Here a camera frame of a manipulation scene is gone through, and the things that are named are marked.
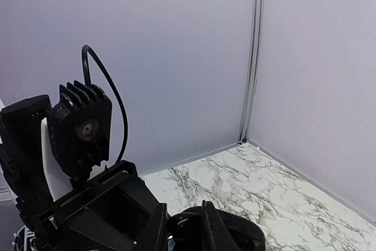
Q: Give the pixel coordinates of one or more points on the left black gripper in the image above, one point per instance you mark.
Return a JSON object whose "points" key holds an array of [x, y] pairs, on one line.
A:
{"points": [[109, 212]]}

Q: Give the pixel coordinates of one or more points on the black earbud charging case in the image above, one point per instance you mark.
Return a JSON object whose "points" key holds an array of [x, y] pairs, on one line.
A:
{"points": [[185, 231]]}

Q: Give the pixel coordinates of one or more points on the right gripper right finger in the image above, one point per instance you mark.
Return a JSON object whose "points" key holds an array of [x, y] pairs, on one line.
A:
{"points": [[214, 234]]}

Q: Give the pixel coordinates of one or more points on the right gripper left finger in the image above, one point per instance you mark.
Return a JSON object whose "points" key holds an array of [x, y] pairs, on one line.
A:
{"points": [[160, 227]]}

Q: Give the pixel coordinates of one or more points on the left aluminium corner post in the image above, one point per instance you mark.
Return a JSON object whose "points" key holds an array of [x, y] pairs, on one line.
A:
{"points": [[252, 71]]}

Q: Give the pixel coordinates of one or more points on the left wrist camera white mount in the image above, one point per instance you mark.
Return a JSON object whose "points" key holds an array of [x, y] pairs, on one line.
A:
{"points": [[75, 137]]}

